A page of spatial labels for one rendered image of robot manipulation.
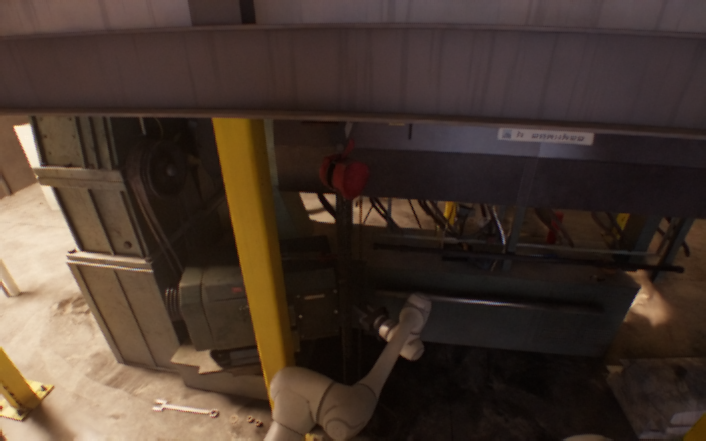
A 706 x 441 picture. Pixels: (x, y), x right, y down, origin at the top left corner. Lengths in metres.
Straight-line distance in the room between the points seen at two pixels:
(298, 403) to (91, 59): 1.10
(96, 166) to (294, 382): 1.29
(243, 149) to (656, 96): 0.95
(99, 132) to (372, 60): 1.35
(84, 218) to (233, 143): 1.35
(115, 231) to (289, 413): 1.33
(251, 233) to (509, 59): 0.79
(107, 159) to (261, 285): 1.00
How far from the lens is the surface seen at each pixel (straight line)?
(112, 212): 2.03
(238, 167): 0.97
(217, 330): 1.89
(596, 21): 1.39
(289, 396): 1.19
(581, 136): 2.02
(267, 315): 1.25
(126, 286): 2.23
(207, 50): 0.98
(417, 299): 1.53
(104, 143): 1.86
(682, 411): 2.54
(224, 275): 1.74
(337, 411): 1.13
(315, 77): 0.89
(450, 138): 1.86
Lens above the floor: 1.89
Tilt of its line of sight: 30 degrees down
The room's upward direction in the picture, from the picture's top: straight up
